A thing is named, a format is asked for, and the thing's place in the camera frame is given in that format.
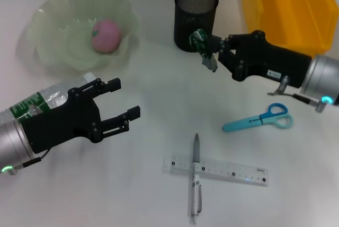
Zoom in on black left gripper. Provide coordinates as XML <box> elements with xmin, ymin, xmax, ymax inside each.
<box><xmin>20</xmin><ymin>77</ymin><xmax>141</xmax><ymax>145</ymax></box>

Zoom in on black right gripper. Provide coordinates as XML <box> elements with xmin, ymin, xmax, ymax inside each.
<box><xmin>209</xmin><ymin>30</ymin><xmax>313</xmax><ymax>89</ymax></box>

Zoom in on green plastic wrapper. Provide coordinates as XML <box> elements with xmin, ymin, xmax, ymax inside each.
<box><xmin>189</xmin><ymin>28</ymin><xmax>219</xmax><ymax>73</ymax></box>

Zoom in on pink toy peach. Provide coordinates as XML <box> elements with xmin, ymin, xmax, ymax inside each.
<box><xmin>91</xmin><ymin>19</ymin><xmax>122</xmax><ymax>53</ymax></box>

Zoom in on clear green-label water bottle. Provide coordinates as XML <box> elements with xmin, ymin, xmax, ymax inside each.
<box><xmin>0</xmin><ymin>72</ymin><xmax>99</xmax><ymax>127</ymax></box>

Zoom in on black mesh pen holder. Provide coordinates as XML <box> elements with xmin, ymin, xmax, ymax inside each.
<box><xmin>173</xmin><ymin>0</ymin><xmax>220</xmax><ymax>53</ymax></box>

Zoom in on blue scissors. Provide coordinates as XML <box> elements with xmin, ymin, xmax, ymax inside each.
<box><xmin>221</xmin><ymin>102</ymin><xmax>295</xmax><ymax>133</ymax></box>

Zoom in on translucent green fruit plate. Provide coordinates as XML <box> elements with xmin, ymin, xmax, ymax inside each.
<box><xmin>26</xmin><ymin>0</ymin><xmax>140</xmax><ymax>73</ymax></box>

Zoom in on grey white pen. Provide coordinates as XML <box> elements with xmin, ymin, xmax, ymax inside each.
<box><xmin>188</xmin><ymin>133</ymin><xmax>203</xmax><ymax>225</ymax></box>

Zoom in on clear plastic ruler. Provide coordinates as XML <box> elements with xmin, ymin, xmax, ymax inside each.
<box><xmin>162</xmin><ymin>152</ymin><xmax>269</xmax><ymax>187</ymax></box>

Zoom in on yellow plastic bin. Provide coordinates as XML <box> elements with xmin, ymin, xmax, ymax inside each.
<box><xmin>241</xmin><ymin>0</ymin><xmax>335</xmax><ymax>55</ymax></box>

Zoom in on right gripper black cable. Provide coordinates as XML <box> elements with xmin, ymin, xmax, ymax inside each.
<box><xmin>267</xmin><ymin>75</ymin><xmax>329</xmax><ymax>114</ymax></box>

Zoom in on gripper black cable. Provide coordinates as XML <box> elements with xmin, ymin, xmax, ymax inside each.
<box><xmin>267</xmin><ymin>75</ymin><xmax>329</xmax><ymax>114</ymax></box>
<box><xmin>10</xmin><ymin>149</ymin><xmax>51</xmax><ymax>176</ymax></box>

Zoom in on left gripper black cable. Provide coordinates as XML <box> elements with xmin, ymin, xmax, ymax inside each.
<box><xmin>10</xmin><ymin>149</ymin><xmax>51</xmax><ymax>176</ymax></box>

